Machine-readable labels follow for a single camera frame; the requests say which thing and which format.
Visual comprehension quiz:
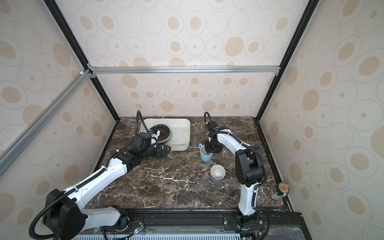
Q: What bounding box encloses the purple grey mug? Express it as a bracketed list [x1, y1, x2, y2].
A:
[210, 164, 226, 184]

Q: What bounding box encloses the black plate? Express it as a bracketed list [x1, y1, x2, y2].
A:
[150, 125, 172, 143]

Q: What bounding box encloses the white plastic bin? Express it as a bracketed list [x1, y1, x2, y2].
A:
[144, 118, 191, 152]

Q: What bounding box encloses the diagonal aluminium bar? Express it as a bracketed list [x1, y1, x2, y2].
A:
[1, 70, 91, 175]

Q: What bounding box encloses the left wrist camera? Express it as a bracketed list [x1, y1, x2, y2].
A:
[130, 132, 158, 153]

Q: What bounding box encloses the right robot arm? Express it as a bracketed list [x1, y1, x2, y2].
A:
[204, 112, 268, 229]

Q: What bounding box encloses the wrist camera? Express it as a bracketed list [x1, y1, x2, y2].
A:
[206, 121, 219, 133]
[130, 132, 158, 153]

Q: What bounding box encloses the light blue mug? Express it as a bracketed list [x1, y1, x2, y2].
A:
[199, 144, 213, 163]

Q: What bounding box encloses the horizontal aluminium bar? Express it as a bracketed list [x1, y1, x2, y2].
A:
[88, 66, 281, 74]

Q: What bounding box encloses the green drink can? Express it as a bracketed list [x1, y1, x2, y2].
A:
[270, 183, 290, 201]

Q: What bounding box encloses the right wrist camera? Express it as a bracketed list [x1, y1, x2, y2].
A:
[206, 121, 219, 133]

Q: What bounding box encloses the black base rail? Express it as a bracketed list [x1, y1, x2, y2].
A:
[53, 208, 313, 240]

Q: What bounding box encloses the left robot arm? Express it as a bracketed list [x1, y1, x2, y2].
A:
[29, 125, 171, 240]

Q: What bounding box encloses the orange plate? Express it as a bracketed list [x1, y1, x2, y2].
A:
[158, 129, 172, 144]

